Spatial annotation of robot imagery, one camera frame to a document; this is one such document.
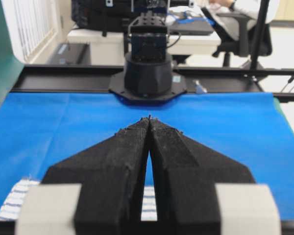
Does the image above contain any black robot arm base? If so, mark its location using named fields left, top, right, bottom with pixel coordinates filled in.
left=109, top=10, right=187, bottom=102

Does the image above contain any person in white shirt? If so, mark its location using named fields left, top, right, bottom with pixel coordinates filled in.
left=202, top=0, right=277, bottom=42

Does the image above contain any blue table cloth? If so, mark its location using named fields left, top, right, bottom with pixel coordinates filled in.
left=0, top=93, right=294, bottom=219

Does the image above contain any black mounting rail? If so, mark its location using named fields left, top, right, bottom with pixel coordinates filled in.
left=11, top=65, right=294, bottom=103

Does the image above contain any black case on floor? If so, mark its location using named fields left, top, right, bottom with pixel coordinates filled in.
left=46, top=43, right=91, bottom=66

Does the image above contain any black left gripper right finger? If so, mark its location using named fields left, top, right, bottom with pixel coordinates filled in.
left=149, top=119, right=282, bottom=235

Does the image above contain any black office chair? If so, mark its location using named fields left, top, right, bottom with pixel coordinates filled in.
left=201, top=0, right=261, bottom=67

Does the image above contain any white desk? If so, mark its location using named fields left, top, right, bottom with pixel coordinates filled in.
left=67, top=29, right=221, bottom=66

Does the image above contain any black tripod stand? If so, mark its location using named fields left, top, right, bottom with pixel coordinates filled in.
left=239, top=0, right=270, bottom=71

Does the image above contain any green backdrop sheet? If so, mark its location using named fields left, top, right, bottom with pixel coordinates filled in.
left=0, top=1, right=24, bottom=106

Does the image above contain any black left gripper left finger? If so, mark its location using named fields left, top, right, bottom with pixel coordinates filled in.
left=15, top=118, right=149, bottom=235

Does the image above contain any white blue striped towel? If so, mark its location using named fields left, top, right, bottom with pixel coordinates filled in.
left=0, top=179, right=158, bottom=221

